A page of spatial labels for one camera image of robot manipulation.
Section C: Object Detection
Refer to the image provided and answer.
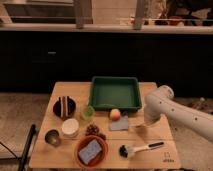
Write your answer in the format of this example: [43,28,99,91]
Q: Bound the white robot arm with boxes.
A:
[144,85,213,143]

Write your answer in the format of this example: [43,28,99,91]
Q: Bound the green plastic tray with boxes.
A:
[89,76,142,112]

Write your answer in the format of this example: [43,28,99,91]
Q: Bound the orange round fruit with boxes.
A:
[109,109,121,121]

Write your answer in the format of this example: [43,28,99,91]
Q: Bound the green plastic cup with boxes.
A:
[81,105,95,121]

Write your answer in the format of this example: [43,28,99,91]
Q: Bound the grey folded cloth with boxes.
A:
[109,116,129,131]

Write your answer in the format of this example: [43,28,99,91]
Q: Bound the brown striped block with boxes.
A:
[60,96,70,119]

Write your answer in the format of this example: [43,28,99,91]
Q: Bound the dark round bowl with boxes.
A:
[53,96,76,120]

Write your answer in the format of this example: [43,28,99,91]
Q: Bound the white round container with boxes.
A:
[61,118,79,137]

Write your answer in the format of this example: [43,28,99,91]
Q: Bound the terracotta orange bowl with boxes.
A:
[75,135,108,169]

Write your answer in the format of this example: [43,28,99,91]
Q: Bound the blue sponge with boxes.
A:
[79,139,102,164]

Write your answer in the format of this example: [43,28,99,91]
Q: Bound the black and white dish brush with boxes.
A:
[119,142,164,158]

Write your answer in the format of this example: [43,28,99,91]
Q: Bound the small metal cup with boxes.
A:
[45,129,61,147]

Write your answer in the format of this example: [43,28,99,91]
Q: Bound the black chair frame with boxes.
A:
[18,124,36,171]

